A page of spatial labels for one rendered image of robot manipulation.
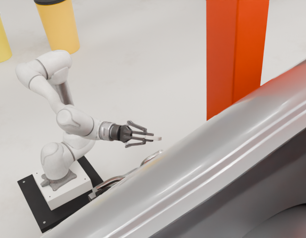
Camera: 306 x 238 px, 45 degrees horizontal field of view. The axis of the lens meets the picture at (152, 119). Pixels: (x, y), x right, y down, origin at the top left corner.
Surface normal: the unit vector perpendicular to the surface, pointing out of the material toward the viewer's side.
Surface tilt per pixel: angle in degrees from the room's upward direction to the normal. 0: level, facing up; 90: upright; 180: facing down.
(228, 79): 90
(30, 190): 0
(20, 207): 0
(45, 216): 0
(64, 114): 43
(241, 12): 90
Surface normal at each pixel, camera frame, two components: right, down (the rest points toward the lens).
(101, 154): -0.09, -0.77
